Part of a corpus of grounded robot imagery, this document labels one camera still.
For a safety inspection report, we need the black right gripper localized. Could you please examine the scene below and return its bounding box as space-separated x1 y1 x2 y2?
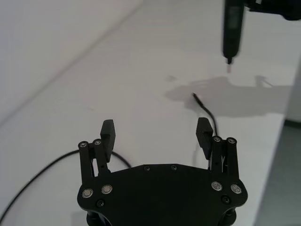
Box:
244 0 301 21

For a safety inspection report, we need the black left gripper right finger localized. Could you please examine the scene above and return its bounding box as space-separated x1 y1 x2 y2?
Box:
196 117 240 182

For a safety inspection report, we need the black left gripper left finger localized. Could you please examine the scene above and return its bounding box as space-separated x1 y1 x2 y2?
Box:
78 119 116 187

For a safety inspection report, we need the black pen-shaped tool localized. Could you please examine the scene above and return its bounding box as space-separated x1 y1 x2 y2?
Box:
222 0 247 74

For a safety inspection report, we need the thin black cable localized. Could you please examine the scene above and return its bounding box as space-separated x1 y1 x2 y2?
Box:
0 92 218 220

